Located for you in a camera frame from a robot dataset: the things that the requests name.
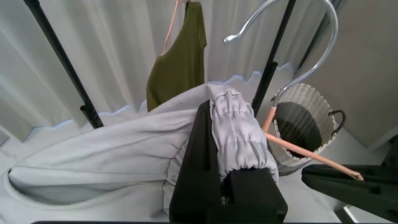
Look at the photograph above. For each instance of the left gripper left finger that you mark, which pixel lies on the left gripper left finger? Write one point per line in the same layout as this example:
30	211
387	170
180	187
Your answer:
196	186

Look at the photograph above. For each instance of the black clothes rack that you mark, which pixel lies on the black clothes rack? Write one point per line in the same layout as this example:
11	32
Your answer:
68	71

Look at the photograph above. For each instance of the pale grey shorts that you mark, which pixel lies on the pale grey shorts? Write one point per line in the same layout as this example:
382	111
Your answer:
109	146

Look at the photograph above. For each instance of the pink clothes hanger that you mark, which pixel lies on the pink clothes hanger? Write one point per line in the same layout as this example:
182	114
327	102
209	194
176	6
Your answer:
311	155
169	34

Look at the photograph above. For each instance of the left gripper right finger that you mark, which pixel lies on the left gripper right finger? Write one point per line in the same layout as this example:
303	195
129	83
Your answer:
255	196

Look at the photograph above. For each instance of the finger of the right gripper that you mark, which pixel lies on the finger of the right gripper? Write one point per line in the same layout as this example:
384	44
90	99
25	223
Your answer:
379	172
342	189

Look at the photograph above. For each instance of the green long-sleeved shirt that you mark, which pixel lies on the green long-sleeved shirt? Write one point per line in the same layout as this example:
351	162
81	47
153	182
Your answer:
183	62

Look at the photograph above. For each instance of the white laundry basket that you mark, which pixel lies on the white laundry basket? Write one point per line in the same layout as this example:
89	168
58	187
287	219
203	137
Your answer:
311	96

